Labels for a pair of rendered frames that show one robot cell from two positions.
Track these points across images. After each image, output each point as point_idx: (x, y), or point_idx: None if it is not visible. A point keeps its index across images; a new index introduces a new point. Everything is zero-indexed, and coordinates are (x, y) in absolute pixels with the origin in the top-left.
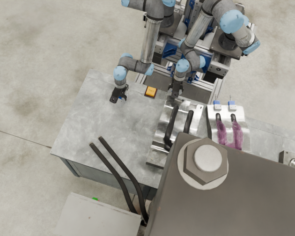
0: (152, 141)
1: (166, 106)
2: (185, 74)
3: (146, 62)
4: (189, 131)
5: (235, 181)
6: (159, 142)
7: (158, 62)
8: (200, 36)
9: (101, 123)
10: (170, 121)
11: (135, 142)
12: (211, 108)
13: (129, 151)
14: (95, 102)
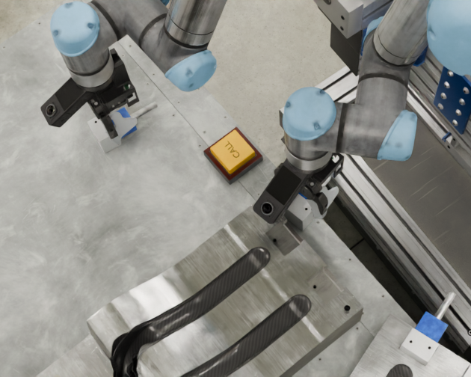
0: (87, 325)
1: (229, 233)
2: (314, 153)
3: (177, 35)
4: (242, 370)
5: None
6: (102, 342)
7: (350, 66)
8: (424, 34)
9: (8, 170)
10: (204, 294)
11: (63, 292)
12: (394, 336)
13: (26, 312)
14: (42, 92)
